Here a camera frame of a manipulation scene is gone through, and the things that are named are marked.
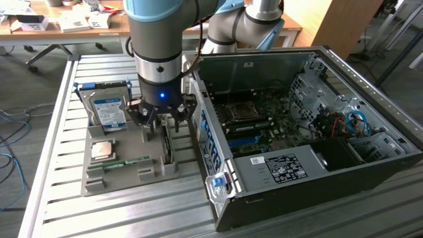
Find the tape roll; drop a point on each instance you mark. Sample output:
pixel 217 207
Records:
pixel 70 3

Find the black GPU graphics card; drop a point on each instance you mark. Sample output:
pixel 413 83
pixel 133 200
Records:
pixel 167 146

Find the wooden desk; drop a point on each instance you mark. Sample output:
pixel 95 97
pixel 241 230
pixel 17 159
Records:
pixel 117 24

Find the grey leg with casters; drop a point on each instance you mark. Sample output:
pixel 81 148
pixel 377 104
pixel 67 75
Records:
pixel 43 53

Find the green RAM stick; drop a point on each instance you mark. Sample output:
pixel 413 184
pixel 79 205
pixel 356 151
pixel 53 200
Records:
pixel 119 164
pixel 252 126

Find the black and white box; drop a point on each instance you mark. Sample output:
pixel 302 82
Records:
pixel 33 24

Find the blue expansion slot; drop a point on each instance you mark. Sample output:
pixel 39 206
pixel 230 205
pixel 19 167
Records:
pixel 245 141

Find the blue case release latch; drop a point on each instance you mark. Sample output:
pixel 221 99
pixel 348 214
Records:
pixel 218 182

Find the hard disk with blue carrier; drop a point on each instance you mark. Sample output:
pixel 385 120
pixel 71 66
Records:
pixel 109 111

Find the grey parts rack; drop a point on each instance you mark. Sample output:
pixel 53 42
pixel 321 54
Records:
pixel 133 146

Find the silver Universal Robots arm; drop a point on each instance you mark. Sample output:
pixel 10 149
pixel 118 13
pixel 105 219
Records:
pixel 155 37

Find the grey power supply unit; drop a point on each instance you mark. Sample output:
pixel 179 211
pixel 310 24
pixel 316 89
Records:
pixel 252 173

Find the grey cup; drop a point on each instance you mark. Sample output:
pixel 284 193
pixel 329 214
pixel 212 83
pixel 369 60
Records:
pixel 54 2

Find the pile of papers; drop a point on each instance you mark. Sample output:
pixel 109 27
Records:
pixel 17 8

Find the silver disk bay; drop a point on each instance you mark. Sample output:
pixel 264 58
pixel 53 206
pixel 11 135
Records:
pixel 380 146

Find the metal CPU socket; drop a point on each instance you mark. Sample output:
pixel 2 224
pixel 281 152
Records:
pixel 244 112

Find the small white box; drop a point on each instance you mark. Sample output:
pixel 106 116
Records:
pixel 99 21

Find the copper-topped CPU chip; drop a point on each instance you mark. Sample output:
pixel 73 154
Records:
pixel 101 150

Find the open black PC case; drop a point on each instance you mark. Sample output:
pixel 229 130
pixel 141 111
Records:
pixel 298 198

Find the green motherboard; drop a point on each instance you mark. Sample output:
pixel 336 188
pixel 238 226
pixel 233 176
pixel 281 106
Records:
pixel 285 121

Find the flat white box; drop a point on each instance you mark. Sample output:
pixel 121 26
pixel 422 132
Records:
pixel 74 24

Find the red yellow packet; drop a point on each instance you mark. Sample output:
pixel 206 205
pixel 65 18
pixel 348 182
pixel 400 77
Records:
pixel 109 9

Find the wooden cabinet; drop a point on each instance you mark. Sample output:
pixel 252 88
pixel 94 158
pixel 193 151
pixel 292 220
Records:
pixel 350 24

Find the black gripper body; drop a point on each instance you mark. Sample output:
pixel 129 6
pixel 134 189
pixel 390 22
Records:
pixel 162 89

